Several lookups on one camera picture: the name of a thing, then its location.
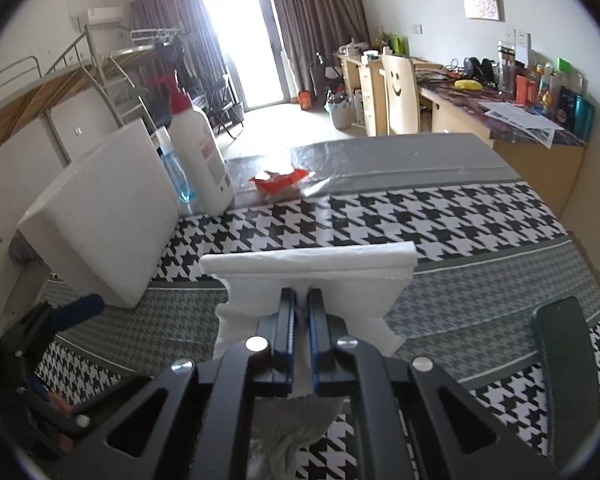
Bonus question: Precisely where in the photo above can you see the white trash bin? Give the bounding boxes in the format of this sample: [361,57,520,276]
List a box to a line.
[325,94,354,130]

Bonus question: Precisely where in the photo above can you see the black phone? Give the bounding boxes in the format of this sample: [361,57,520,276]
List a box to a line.
[530,296,600,468]

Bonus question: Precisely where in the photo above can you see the wooden smiley face chair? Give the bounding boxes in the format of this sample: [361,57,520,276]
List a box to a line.
[381,54,420,134]

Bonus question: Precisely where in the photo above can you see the brown curtain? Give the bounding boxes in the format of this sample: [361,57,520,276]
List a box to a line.
[273,0,370,91]
[130,0,228,113]

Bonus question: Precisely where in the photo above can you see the grey cloth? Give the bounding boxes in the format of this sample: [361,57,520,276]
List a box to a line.
[246,394,344,479]

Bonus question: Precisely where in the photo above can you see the white pump bottle red cap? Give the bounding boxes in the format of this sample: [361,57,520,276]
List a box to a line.
[149,72,234,216]

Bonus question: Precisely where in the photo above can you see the white tissue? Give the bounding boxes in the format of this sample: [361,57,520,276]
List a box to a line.
[198,240,420,396]

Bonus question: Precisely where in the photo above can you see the houndstooth tablecloth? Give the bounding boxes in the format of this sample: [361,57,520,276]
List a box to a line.
[19,134,600,479]

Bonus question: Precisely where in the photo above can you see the metal bunk bed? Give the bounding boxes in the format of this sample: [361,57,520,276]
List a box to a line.
[0,26,181,148]

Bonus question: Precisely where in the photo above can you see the glass balcony door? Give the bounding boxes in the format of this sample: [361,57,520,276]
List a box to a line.
[204,0,290,110]

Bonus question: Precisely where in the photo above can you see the left brown curtain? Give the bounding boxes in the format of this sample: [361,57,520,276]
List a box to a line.
[130,0,228,113]

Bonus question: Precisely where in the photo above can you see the white styrofoam box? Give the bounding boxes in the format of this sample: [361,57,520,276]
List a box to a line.
[18,120,180,309]

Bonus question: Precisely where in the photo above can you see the clear blue water bottle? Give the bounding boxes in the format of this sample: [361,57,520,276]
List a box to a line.
[151,127,196,217]

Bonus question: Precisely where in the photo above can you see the right brown curtain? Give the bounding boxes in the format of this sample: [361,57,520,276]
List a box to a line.
[273,0,370,91]

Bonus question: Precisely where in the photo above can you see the long wooden desk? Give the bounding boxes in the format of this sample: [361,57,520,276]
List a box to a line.
[335,54,586,216]

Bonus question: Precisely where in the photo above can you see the white air conditioner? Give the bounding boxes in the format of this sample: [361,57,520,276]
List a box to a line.
[78,6,124,30]

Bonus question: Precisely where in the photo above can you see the black folding chair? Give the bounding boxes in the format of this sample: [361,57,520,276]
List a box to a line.
[208,74,244,140]

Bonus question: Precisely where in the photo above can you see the yellow object on desk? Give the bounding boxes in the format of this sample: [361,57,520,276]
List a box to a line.
[454,79,483,91]

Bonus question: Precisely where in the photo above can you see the red snack wrapper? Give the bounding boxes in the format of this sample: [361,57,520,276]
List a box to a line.
[249,167,310,202]

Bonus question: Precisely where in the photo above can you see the printed paper sheets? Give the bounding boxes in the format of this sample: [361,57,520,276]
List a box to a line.
[478,101,560,148]

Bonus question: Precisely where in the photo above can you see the orange floor container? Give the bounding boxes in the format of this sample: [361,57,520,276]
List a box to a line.
[297,90,313,112]

